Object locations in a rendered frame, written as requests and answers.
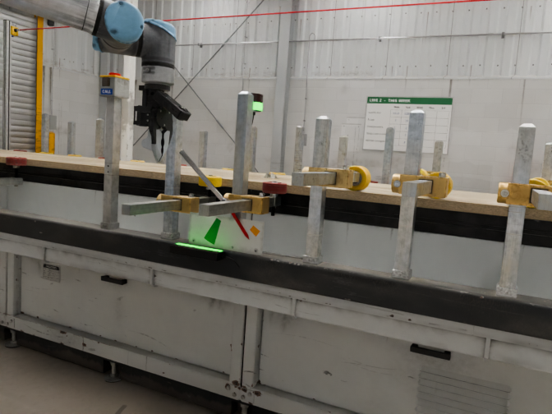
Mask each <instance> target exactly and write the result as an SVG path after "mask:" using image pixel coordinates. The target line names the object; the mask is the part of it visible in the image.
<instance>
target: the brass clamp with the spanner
mask: <svg viewBox="0 0 552 414"><path fill-rule="evenodd" d="M258 196H259V195H234V194H232V193H226V194H225V195H224V197H223V198H228V199H229V200H241V199H244V200H251V210H247V211H242V213H249V214H268V213H269V197H267V196H266V197H258Z"/></svg>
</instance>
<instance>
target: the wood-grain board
mask: <svg viewBox="0 0 552 414"><path fill-rule="evenodd" d="M15 156H18V157H24V158H27V165H28V166H36V167H44V168H59V169H66V170H75V171H82V172H90V173H104V159H97V158H86V157H77V156H68V155H59V154H41V153H32V152H22V151H13V150H4V149H0V163H6V157H15ZM199 169H200V170H201V172H202V173H203V174H204V175H208V176H209V175H213V176H219V177H222V186H228V187H232V179H233V170H224V169H214V168H199ZM165 172H166V164H160V163H142V162H132V161H123V160H120V162H119V175H121V176H128V177H143V178H151V179H159V180H165ZM265 174H266V173H260V172H249V179H248V189H252V190H260V191H262V187H263V182H272V181H277V182H285V183H287V193H290V194H298V195H306V196H309V195H310V193H311V186H292V185H291V184H292V176H288V175H279V174H274V175H276V177H278V178H274V179H273V178H264V176H265ZM181 182H189V183H198V184H199V175H198V174H197V173H196V172H195V171H194V169H193V168H192V167H187V166H181ZM326 197H329V198H336V199H345V200H359V201H367V202H375V203H383V204H391V205H401V199H402V194H398V193H393V192H392V190H391V185H389V184H379V183H370V184H369V186H368V187H367V188H366V189H364V190H361V191H350V190H348V189H345V188H337V187H328V186H327V187H326ZM497 197H498V194H490V193H480V192H471V191H453V190H451V192H450V193H449V194H448V197H446V198H442V199H433V198H430V197H429V196H418V197H417V204H416V207H422V208H429V209H444V210H452V211H460V212H468V213H475V214H490V215H498V216H506V217H508V207H509V205H507V204H504V203H498V202H497ZM525 219H536V220H545V221H552V211H549V210H540V209H537V208H535V209H530V208H527V207H526V212H525Z"/></svg>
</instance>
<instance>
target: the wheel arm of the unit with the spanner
mask: <svg viewBox="0 0 552 414"><path fill-rule="evenodd" d="M267 197H269V207H274V206H275V208H276V206H280V205H281V198H282V197H281V196H278V197H273V195H271V196H267ZM247 210H251V200H244V199H241V200H227V201H219V202H212V203H204V204H200V205H199V216H205V217H211V216H216V215H221V214H231V213H236V212H242V211H247Z"/></svg>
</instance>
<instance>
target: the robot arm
mask: <svg viewBox="0 0 552 414"><path fill-rule="evenodd" d="M0 3H1V4H4V5H7V6H9V7H14V8H16V9H19V10H22V11H24V12H29V13H31V14H34V15H36V16H40V17H43V18H45V19H48V20H51V21H55V22H57V23H60V24H63V25H67V26H70V27H72V28H75V29H78V30H82V31H84V32H87V33H89V34H90V35H93V39H92V47H93V49H94V50H95V51H100V52H101V53H115V54H121V55H127V56H132V57H138V58H141V66H142V69H141V82H142V83H144V84H145V85H139V90H141V91H142V106H141V105H138V106H134V120H133V125H137V126H139V127H149V130H148V136H147V138H145V139H143V140H142V141H141V145H142V147H144V148H146V149H148V150H151V151H153V153H154V157H155V160H156V162H160V161H161V159H162V158H163V156H164V154H165V152H166V151H167V148H168V146H169V144H170V141H171V139H172V135H173V116H174V117H175V118H176V119H178V120H180V121H188V119H189V117H190V116H191V113H190V112H188V110H187V109H186V108H184V107H183V106H181V105H180V104H179V103H178V102H177V101H176V100H174V99H173V98H172V97H171V96H169V95H168V94H167V93H164V92H169V91H170V89H171V86H173V85H174V77H175V52H176V42H177V39H176V29H175V27H174V26H173V25H171V24H170V23H167V22H166V21H161V20H155V19H143V16H142V15H141V13H140V11H139V9H138V8H137V7H136V6H134V5H133V4H131V3H129V2H125V1H116V2H113V1H111V0H0ZM136 111H137V117H136ZM161 127H162V128H163V130H161Z"/></svg>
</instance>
